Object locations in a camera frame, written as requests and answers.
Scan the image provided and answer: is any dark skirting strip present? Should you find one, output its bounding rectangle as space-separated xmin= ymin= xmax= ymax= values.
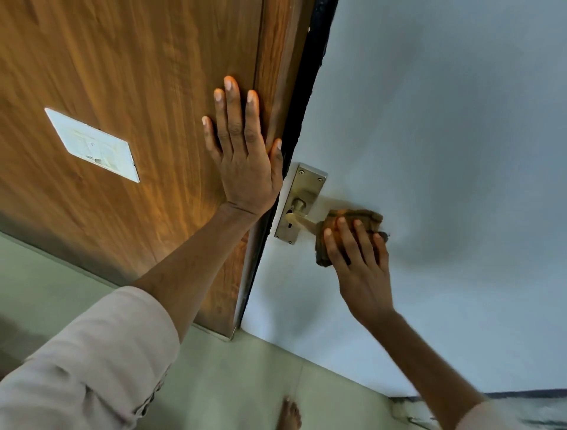
xmin=389 ymin=389 xmax=567 ymax=430

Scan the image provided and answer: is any person's left hand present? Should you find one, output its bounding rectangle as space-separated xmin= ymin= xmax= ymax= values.
xmin=201 ymin=76 xmax=284 ymax=217

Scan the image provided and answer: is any person's left forearm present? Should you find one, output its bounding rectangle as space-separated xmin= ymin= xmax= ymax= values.
xmin=131 ymin=203 xmax=263 ymax=344

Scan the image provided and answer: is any person's right hand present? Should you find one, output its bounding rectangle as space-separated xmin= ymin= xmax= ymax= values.
xmin=323 ymin=216 xmax=396 ymax=328

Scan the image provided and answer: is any brown cleaning cloth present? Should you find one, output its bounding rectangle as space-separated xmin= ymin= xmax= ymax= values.
xmin=315 ymin=209 xmax=390 ymax=268

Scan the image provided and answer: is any brass door lever handle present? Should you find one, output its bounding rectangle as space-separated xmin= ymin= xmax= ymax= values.
xmin=285 ymin=199 xmax=320 ymax=236

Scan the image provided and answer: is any person's bare foot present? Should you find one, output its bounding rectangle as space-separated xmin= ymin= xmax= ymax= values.
xmin=276 ymin=396 xmax=303 ymax=430

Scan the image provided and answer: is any wooden door frame panel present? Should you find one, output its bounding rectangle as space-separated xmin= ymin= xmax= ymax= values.
xmin=0 ymin=0 xmax=316 ymax=343

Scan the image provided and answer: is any black door seal strip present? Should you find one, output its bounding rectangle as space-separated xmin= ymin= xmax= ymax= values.
xmin=235 ymin=0 xmax=339 ymax=330

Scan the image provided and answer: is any white switch plate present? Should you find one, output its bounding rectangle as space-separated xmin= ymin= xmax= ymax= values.
xmin=44 ymin=107 xmax=141 ymax=183

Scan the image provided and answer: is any person's right forearm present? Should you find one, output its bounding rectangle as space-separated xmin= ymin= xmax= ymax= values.
xmin=362 ymin=309 xmax=487 ymax=430

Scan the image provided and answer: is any light pink shirt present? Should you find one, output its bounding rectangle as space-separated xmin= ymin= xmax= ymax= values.
xmin=0 ymin=286 xmax=539 ymax=430

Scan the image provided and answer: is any brass door handle plate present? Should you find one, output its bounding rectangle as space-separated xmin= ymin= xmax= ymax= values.
xmin=274 ymin=162 xmax=328 ymax=245

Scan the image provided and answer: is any white door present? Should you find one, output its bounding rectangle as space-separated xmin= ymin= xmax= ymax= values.
xmin=240 ymin=0 xmax=567 ymax=398

